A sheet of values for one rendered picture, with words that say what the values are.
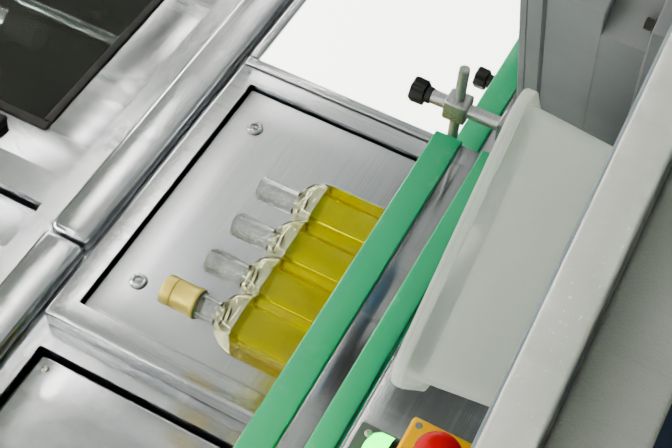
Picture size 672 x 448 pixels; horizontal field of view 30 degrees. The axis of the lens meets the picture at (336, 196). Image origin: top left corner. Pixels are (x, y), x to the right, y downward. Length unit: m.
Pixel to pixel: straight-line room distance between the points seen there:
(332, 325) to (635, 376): 0.45
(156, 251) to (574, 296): 0.88
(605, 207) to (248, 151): 0.93
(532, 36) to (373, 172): 0.74
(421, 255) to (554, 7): 0.43
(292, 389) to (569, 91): 0.38
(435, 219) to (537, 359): 0.54
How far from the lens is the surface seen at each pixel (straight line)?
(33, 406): 1.52
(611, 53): 0.92
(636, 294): 0.83
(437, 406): 1.15
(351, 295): 1.22
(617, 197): 0.80
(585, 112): 1.02
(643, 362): 0.82
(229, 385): 1.46
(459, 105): 1.35
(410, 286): 1.23
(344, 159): 1.66
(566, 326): 0.77
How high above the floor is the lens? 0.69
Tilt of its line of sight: 15 degrees up
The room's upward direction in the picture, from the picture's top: 66 degrees counter-clockwise
